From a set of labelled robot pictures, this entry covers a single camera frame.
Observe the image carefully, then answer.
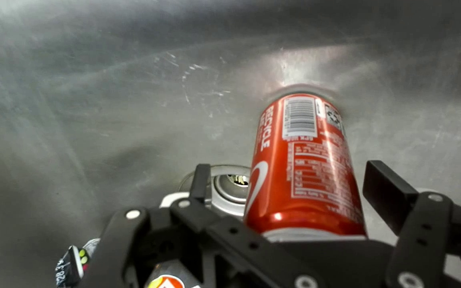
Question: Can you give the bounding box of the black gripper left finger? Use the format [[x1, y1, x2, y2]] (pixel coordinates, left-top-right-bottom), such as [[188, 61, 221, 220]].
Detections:
[[80, 164, 317, 288]]

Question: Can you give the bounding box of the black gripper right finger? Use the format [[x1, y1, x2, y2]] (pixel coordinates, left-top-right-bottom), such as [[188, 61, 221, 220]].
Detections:
[[364, 160, 461, 288]]

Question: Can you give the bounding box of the red soda can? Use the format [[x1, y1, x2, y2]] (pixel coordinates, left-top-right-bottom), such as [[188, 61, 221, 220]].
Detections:
[[245, 92, 365, 240]]

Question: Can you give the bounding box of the stainless steel double sink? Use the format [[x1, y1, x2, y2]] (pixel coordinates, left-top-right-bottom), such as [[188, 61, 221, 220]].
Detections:
[[0, 0, 461, 288]]

